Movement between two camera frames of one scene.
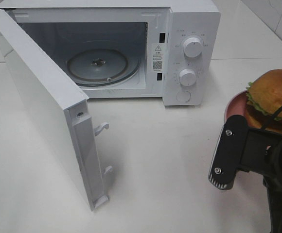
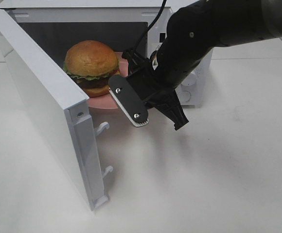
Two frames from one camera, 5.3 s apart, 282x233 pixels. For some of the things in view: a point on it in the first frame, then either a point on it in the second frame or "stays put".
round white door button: [183, 96] stays put
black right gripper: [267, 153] to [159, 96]
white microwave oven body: [170, 49] stays put
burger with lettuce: [271, 101] to [90, 64]
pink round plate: [237, 106] to [107, 101]
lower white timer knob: [187, 77] stays put
